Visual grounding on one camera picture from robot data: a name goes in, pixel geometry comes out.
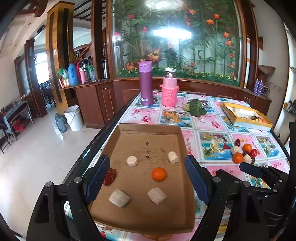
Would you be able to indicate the pink knitted sleeve bottle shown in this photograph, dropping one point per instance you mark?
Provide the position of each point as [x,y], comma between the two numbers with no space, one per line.
[169,88]

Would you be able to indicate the wooden cabinet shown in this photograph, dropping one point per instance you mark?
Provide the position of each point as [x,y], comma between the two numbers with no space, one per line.
[100,101]

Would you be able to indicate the yellow gift box tray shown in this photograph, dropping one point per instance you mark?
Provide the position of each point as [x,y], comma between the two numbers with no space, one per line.
[245,117]

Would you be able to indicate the purple thermos bottle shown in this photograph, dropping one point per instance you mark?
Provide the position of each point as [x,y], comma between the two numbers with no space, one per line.
[146,88]

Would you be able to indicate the grey kettle on floor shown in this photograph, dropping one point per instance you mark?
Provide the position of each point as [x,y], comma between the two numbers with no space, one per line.
[60,122]

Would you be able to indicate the glass floral partition screen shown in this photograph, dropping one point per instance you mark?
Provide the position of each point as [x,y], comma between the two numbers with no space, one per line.
[199,39]

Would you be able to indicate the mandarin orange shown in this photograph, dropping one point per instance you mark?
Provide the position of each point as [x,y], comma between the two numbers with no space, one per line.
[238,158]
[159,174]
[247,148]

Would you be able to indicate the small red date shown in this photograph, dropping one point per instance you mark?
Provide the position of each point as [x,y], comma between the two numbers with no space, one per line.
[237,142]

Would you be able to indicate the red tomato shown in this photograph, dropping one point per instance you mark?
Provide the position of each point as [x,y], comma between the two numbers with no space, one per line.
[253,153]

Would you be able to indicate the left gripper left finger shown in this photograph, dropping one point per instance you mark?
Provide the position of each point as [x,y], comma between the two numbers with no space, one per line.
[48,220]

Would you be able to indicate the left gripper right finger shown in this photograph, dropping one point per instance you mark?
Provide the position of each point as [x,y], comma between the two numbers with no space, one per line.
[246,220]

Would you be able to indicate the mandarin orange centre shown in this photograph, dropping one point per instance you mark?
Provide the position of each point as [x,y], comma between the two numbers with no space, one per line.
[247,148]

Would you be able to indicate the mandarin orange far right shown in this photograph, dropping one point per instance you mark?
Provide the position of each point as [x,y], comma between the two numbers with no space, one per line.
[159,174]

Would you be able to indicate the large red jujube date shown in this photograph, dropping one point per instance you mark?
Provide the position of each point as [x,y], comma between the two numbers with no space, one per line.
[110,177]

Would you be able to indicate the purple cans on cabinet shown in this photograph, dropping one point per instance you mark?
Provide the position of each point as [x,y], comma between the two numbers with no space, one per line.
[258,86]

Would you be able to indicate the white plastic bucket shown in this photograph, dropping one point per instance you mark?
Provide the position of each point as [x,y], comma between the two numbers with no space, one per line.
[74,118]

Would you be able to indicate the green leafy vegetable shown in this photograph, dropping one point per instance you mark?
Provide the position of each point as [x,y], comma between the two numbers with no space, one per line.
[195,108]

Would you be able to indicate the mandarin orange front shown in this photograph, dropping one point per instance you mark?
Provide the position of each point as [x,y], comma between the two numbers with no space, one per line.
[238,158]

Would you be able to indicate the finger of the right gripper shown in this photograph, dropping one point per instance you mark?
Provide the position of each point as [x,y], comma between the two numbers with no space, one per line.
[250,169]

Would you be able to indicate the blue plastic jug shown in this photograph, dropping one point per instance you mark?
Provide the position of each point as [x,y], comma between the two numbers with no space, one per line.
[73,76]

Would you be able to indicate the brown cardboard tray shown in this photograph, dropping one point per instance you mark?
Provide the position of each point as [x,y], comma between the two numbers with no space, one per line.
[151,145]

